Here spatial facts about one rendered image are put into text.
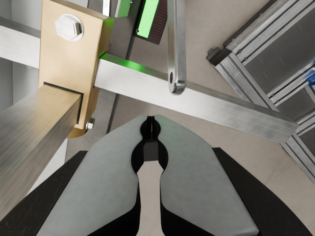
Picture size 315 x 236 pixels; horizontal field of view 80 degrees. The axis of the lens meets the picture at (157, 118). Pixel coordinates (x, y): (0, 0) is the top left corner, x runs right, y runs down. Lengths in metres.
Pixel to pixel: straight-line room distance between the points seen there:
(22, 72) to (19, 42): 0.31
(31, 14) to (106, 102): 0.22
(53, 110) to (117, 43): 0.21
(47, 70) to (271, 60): 0.91
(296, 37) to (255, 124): 0.80
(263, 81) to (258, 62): 0.10
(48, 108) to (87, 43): 0.06
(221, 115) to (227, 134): 1.13
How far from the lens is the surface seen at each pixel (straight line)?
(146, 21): 0.34
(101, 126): 0.42
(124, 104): 1.17
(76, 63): 0.20
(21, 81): 0.54
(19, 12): 0.50
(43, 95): 0.19
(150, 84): 0.20
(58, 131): 0.17
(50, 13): 0.20
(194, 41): 1.08
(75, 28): 0.18
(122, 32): 0.35
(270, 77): 1.02
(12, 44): 0.23
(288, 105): 1.14
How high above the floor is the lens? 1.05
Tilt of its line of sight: 61 degrees down
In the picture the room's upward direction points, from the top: 178 degrees clockwise
